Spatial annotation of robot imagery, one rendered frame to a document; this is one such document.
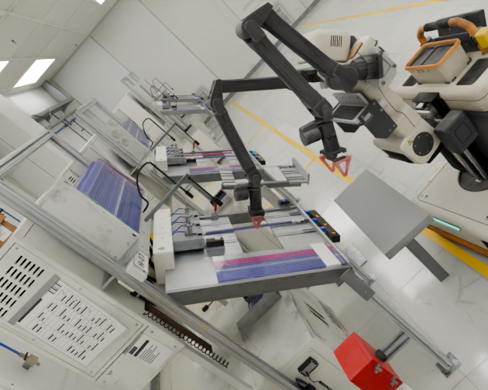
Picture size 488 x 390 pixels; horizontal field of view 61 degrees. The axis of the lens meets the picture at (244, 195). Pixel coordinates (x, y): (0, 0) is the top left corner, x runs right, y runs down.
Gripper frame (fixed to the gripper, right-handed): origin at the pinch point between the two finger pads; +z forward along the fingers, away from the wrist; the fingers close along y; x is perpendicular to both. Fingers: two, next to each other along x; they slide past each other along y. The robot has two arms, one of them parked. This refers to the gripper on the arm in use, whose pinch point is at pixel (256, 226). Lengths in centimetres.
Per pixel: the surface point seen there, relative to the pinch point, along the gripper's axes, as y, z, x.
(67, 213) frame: 39, -31, -73
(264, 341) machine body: 30, 43, -5
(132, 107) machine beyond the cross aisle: -450, -12, -87
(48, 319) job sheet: 50, 2, -84
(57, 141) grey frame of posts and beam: -20, -46, -87
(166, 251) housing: 30, -7, -43
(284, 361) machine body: 49, 40, -1
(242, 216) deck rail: -18.8, 1.7, -3.6
